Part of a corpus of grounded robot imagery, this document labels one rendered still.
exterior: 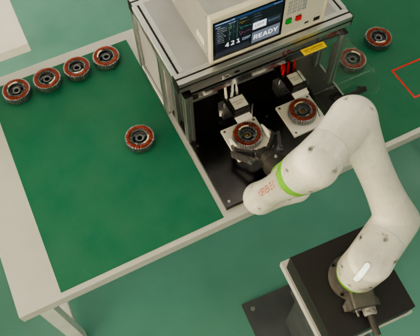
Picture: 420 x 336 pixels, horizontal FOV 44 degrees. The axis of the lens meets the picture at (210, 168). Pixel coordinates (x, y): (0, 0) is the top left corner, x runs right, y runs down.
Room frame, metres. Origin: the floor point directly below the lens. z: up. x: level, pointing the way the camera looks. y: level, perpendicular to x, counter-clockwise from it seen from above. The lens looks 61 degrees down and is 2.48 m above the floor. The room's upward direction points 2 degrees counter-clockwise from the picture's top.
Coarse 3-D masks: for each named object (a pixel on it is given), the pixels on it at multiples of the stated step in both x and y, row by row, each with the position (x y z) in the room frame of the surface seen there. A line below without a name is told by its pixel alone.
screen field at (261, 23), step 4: (272, 16) 1.24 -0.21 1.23; (276, 16) 1.24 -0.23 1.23; (280, 16) 1.25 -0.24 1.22; (264, 20) 1.22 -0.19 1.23; (268, 20) 1.23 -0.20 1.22; (272, 20) 1.24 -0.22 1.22; (276, 20) 1.24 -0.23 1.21; (256, 24) 1.21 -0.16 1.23; (260, 24) 1.22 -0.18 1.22; (264, 24) 1.22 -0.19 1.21; (256, 28) 1.21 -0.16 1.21
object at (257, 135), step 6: (240, 126) 1.09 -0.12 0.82; (246, 126) 1.09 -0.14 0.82; (252, 126) 1.09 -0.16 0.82; (258, 126) 1.09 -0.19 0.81; (234, 132) 1.07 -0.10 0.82; (240, 132) 1.08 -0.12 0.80; (246, 132) 1.07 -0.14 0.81; (252, 132) 1.08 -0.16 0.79; (258, 132) 1.06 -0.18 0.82; (234, 138) 1.04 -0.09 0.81; (240, 138) 1.04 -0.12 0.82; (246, 138) 1.05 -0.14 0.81; (258, 138) 1.04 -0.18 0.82; (240, 144) 1.01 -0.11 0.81; (246, 144) 1.01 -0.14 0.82; (252, 144) 1.01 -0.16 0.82; (258, 144) 1.02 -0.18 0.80
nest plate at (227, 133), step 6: (246, 120) 1.14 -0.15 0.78; (252, 120) 1.14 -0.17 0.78; (234, 126) 1.12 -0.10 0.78; (222, 132) 1.09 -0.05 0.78; (228, 132) 1.09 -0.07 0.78; (228, 138) 1.06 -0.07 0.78; (252, 138) 1.06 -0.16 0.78; (264, 138) 1.06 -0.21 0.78; (228, 144) 1.04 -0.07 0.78; (264, 144) 1.03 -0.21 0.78
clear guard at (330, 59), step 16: (336, 32) 1.32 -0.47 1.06; (304, 48) 1.25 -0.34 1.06; (336, 48) 1.24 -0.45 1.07; (352, 48) 1.24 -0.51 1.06; (304, 64) 1.18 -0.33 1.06; (320, 64) 1.17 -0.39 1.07; (336, 64) 1.17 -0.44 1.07; (352, 64) 1.17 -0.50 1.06; (368, 64) 1.17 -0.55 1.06; (304, 80) 1.11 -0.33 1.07; (320, 80) 1.10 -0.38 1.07; (336, 80) 1.10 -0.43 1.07; (352, 80) 1.10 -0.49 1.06; (368, 80) 1.11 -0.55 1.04; (320, 96) 1.05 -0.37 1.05; (320, 112) 1.01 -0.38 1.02
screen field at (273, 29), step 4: (276, 24) 1.24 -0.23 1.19; (264, 28) 1.22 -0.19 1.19; (268, 28) 1.23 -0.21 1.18; (272, 28) 1.24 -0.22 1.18; (276, 28) 1.24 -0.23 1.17; (256, 32) 1.21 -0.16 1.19; (260, 32) 1.22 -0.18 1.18; (264, 32) 1.23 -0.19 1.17; (268, 32) 1.23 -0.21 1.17; (272, 32) 1.24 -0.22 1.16; (276, 32) 1.25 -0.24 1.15; (252, 36) 1.21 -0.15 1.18; (256, 36) 1.21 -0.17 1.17; (260, 36) 1.22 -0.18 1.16; (264, 36) 1.23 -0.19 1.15; (268, 36) 1.23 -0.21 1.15; (252, 40) 1.21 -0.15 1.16; (256, 40) 1.21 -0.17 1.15
